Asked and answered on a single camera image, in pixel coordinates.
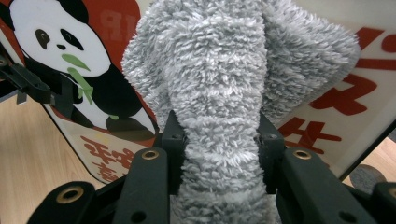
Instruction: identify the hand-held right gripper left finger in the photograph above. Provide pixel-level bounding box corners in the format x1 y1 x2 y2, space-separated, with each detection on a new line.
112 110 188 224

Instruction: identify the grey fluffy cloth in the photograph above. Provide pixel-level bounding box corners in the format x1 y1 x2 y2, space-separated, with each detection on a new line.
120 0 362 224

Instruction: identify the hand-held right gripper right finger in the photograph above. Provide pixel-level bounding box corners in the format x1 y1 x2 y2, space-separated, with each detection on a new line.
257 111 379 224

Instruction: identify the panda picture sign board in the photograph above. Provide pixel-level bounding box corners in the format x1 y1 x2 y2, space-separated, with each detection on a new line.
0 0 396 185

